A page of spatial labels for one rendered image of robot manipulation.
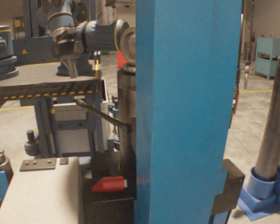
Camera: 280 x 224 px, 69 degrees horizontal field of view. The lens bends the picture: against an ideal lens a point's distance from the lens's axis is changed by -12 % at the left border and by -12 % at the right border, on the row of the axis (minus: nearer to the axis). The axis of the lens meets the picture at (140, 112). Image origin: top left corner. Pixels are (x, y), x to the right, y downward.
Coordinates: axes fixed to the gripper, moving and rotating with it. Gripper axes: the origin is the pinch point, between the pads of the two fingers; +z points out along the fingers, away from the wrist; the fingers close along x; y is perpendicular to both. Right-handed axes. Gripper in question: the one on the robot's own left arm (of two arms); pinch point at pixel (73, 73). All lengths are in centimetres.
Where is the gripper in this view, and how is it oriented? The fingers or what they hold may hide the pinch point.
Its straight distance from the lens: 99.3
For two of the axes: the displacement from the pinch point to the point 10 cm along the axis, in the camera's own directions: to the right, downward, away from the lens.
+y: -5.9, 1.4, 7.9
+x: -7.6, 2.4, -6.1
